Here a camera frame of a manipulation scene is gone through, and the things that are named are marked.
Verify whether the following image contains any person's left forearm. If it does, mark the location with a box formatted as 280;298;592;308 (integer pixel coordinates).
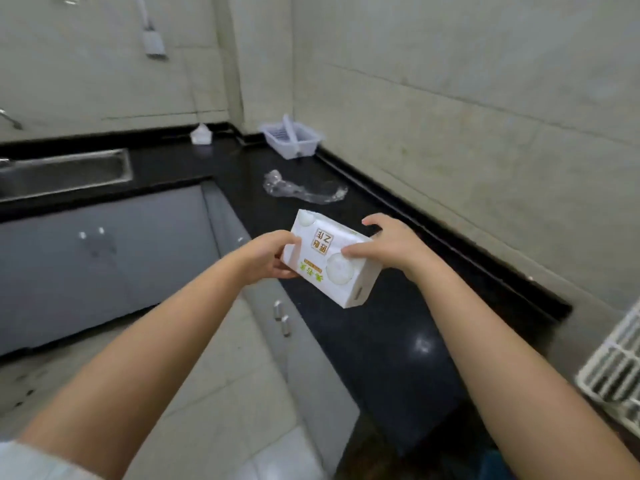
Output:
17;245;251;480

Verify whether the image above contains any person's right hand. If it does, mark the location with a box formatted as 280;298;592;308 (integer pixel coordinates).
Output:
341;213;434;283

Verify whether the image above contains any white plastic rack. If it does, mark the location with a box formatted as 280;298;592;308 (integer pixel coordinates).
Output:
574;299;640;426

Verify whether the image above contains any grey cabinet door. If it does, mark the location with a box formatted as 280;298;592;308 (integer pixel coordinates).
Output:
277;290;362;465
90;184;222;325
0;207;101;356
202;181;288;345

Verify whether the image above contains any white plastic basket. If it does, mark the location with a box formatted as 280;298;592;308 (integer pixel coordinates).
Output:
258;115;324;160

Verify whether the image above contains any white sleeve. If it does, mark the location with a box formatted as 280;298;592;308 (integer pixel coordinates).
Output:
0;440;107;480

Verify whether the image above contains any person's left hand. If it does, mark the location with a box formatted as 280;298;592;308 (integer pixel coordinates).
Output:
242;230;303;286

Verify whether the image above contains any person's right forearm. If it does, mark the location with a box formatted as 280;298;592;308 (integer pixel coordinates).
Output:
407;255;640;480

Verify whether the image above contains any clear plastic wrapper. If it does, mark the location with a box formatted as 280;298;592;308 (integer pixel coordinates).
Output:
263;170;349;205

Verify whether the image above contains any white cardboard box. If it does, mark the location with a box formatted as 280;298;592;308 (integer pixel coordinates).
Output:
281;210;382;309

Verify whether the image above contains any white wall plug with cable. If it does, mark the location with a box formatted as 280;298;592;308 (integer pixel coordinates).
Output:
134;0;168;60

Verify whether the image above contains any stainless steel sink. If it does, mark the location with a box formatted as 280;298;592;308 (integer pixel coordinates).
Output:
0;148;134;203

